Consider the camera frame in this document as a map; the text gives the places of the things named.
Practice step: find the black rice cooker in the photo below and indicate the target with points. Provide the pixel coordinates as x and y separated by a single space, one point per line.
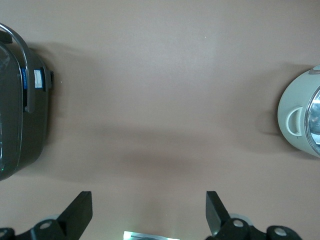
32 125

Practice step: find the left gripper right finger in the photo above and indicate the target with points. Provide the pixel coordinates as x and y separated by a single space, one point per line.
216 212

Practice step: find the grey steel cooking pot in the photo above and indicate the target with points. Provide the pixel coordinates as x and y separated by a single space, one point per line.
290 105

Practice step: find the glass pot lid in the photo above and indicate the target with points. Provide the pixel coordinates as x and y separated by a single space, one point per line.
315 117

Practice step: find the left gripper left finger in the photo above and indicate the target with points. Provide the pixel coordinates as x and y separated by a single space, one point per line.
77 212

